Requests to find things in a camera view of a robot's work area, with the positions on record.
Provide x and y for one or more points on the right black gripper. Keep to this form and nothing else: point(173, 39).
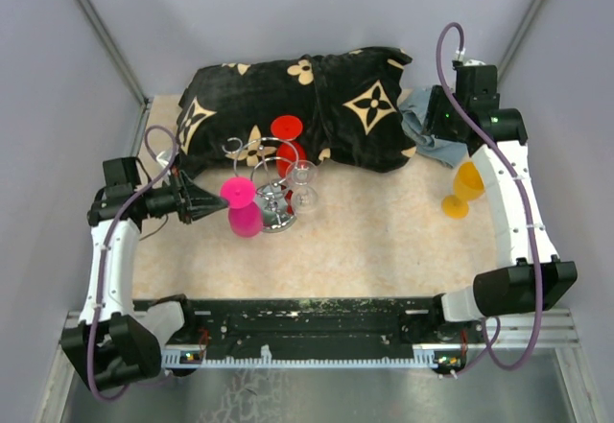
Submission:
point(437, 99)

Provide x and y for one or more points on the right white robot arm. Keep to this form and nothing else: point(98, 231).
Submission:
point(497, 143)

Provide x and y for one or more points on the red plastic wine glass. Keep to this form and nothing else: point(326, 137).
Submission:
point(287, 128)

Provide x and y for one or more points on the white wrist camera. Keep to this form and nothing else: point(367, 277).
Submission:
point(166, 159)
point(467, 62)

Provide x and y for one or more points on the black patterned plush blanket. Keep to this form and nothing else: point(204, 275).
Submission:
point(347, 105)

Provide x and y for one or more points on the clear wine glass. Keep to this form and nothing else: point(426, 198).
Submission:
point(300, 178)

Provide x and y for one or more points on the blue denim cloth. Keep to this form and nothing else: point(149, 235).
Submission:
point(413, 108)

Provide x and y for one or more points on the pink plastic wine glass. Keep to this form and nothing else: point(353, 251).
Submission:
point(244, 215)

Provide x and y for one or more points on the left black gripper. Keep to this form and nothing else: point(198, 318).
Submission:
point(203, 201)

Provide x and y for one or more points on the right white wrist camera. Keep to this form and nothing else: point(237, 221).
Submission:
point(467, 62)

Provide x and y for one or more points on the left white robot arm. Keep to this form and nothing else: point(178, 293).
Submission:
point(111, 347)

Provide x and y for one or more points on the yellow plastic wine glass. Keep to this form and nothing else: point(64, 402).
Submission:
point(467, 186)

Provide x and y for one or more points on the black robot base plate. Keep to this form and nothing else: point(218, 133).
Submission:
point(321, 326)

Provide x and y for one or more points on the chrome wine glass rack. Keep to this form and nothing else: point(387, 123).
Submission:
point(273, 196)

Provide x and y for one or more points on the grey slotted cable duct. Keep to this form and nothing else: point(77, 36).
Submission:
point(191, 358)

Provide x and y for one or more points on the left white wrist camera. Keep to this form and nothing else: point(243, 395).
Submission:
point(166, 159)

